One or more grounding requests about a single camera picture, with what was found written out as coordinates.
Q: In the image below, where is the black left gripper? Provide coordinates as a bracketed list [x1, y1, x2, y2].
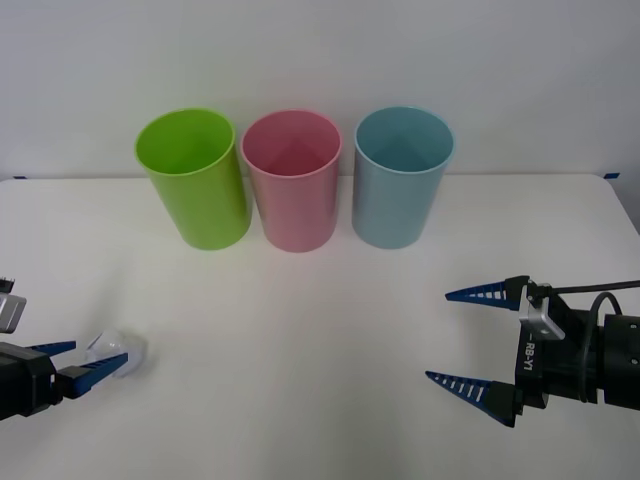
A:
[0, 340, 131, 422]

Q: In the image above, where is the pale blue plastic bin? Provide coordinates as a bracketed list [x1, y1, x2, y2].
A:
[351, 105, 457, 250]

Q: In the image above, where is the green plastic bin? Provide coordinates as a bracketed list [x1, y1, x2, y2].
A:
[133, 105, 253, 251]

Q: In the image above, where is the pink plastic bin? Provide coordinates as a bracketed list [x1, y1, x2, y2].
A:
[240, 109, 343, 254]

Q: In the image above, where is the white paper ball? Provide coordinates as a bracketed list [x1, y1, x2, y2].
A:
[84, 327, 150, 381]

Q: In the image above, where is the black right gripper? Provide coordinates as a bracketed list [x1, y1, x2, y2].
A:
[425, 274, 607, 430]

